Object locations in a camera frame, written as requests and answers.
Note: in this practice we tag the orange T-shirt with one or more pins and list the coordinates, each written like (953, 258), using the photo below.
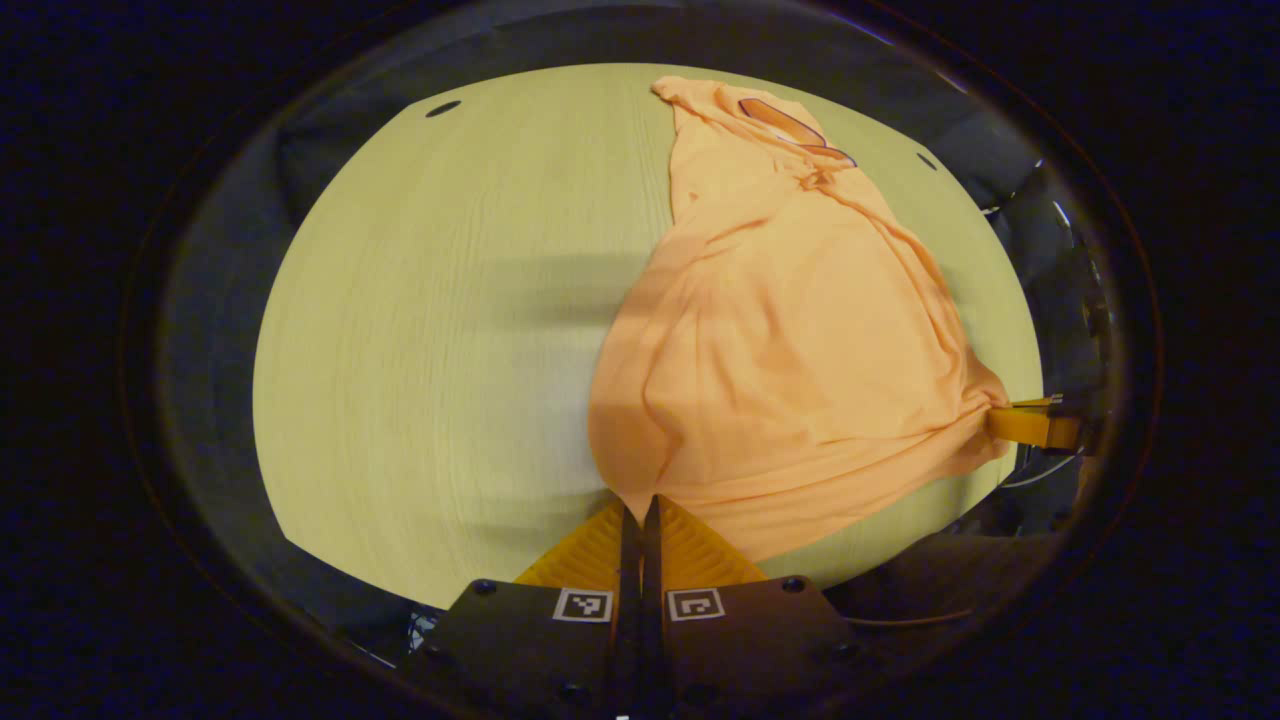
(790, 360)

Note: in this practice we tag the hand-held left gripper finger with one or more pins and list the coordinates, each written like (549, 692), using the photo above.
(652, 620)
(628, 620)

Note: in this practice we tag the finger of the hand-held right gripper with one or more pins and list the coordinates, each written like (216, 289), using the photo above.
(1040, 402)
(1035, 427)

